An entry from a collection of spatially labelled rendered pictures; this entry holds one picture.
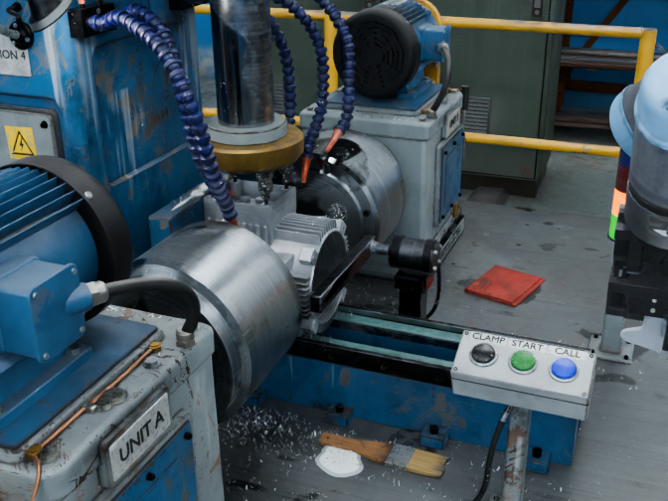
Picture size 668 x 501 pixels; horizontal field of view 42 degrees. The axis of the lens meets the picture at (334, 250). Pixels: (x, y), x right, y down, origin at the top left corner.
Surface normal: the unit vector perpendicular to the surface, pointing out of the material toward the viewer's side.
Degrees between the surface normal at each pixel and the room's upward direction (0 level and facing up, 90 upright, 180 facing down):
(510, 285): 0
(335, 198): 90
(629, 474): 0
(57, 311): 90
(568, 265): 0
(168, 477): 90
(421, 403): 90
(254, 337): 77
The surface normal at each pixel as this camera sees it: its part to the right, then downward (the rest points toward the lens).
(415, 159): -0.37, 0.39
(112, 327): -0.01, -0.91
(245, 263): 0.53, -0.66
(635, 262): -0.33, 0.72
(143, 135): 0.93, 0.14
